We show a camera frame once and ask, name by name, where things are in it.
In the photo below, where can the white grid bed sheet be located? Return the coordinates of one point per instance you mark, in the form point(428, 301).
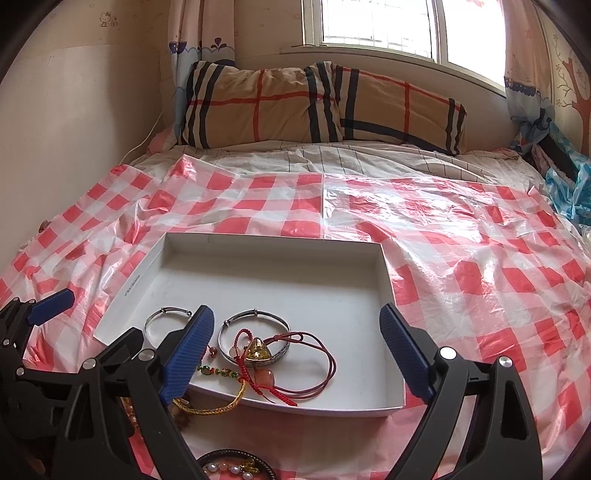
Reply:
point(356, 158)

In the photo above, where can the tan plaid pillow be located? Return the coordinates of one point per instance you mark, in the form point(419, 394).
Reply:
point(321, 103)

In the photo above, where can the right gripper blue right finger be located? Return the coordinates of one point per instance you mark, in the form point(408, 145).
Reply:
point(442, 378)

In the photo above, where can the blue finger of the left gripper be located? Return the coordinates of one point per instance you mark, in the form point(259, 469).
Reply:
point(121, 350)
point(51, 307)

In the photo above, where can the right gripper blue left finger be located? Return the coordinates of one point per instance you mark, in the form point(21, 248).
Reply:
point(152, 379)

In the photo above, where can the white shallow cardboard tray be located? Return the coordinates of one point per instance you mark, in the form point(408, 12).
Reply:
point(333, 290)

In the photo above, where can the white framed window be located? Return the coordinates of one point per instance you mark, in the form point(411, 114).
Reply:
point(466, 39)

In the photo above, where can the patterned window curtain right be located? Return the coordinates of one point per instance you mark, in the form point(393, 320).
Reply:
point(528, 77)

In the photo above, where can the engraved silver bangle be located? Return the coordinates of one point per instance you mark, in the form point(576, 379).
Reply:
point(234, 341)

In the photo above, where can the silver bangle with green bead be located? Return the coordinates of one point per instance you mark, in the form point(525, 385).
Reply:
point(163, 321)

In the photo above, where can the patterned window curtain left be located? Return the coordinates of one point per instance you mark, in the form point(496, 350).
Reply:
point(200, 30)

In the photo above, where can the patterned window curtain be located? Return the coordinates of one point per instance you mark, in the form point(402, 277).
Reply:
point(200, 30)
point(528, 77)

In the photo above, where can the blue plastic bag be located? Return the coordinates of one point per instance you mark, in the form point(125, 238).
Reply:
point(569, 179)

